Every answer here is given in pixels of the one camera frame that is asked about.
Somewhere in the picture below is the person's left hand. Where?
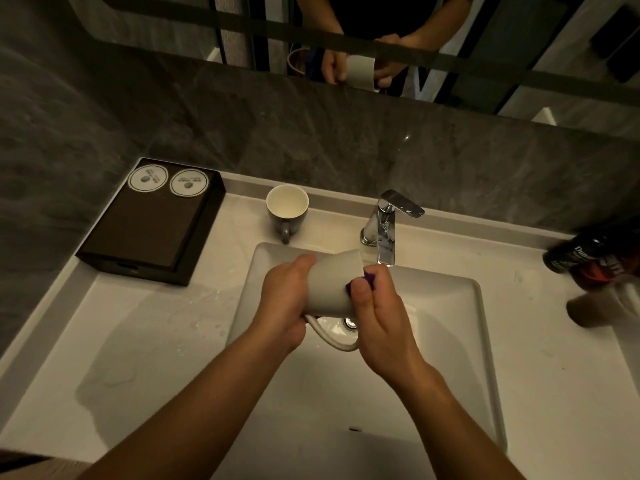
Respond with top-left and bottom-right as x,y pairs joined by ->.
247,254 -> 317,354

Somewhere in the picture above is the person's right hand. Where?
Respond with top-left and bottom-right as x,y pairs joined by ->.
348,265 -> 432,391

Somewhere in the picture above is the purple sponge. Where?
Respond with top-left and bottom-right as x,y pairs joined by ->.
345,267 -> 377,298

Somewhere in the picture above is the grey mug with white inside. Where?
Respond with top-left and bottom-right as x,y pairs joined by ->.
265,184 -> 310,245
302,248 -> 369,353

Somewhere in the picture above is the person's right forearm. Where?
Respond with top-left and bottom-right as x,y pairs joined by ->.
393,364 -> 527,480

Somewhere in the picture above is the person's left forearm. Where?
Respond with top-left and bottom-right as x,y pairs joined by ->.
75,331 -> 302,480

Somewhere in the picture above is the chrome faucet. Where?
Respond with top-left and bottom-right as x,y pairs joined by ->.
359,190 -> 426,267

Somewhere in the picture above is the white sink basin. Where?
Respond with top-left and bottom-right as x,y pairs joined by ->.
212,242 -> 509,480

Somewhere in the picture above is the round white paper coaster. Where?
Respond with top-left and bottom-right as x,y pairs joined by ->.
169,169 -> 209,198
127,165 -> 168,194

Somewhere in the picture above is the dark brown tray box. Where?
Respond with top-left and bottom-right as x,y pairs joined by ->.
75,157 -> 227,287

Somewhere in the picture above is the black bottle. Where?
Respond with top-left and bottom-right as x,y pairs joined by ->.
543,231 -> 611,274

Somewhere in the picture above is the red-brown bottle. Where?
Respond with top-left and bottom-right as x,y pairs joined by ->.
575,239 -> 640,296

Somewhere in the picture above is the wall mirror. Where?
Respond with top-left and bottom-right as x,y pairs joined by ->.
96,0 -> 640,141

